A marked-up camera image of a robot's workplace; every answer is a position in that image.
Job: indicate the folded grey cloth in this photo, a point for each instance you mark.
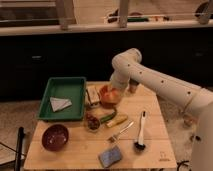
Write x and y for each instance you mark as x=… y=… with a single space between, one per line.
x=58 y=104

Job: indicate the orange bowl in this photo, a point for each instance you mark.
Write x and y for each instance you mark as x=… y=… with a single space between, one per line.
x=102 y=91

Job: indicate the orange apple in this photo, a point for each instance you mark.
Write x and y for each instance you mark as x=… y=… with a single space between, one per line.
x=110 y=97

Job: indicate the green plastic tray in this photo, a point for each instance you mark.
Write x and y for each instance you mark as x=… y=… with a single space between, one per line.
x=72 y=88

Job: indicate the blue sponge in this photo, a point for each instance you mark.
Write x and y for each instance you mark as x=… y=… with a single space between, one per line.
x=110 y=157

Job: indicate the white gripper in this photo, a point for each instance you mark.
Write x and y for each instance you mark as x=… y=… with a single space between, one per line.
x=119 y=88

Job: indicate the white black dish brush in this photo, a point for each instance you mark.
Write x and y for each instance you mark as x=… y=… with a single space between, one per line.
x=139 y=143

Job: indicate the purple bowl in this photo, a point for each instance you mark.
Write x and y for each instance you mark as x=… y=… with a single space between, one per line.
x=55 y=137

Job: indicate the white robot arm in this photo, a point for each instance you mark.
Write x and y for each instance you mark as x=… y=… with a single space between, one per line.
x=192 y=98

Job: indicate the green pepper toy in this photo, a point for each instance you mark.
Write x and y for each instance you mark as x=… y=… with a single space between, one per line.
x=108 y=117

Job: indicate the small cup with red contents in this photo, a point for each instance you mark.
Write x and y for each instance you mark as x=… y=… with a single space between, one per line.
x=92 y=123

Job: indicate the sandwich toy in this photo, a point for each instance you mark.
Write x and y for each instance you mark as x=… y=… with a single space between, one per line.
x=93 y=95

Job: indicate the silver fork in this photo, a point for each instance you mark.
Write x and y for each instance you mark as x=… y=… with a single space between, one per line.
x=114 y=137

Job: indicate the black pole stand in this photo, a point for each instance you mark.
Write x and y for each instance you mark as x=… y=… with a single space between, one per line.
x=19 y=144

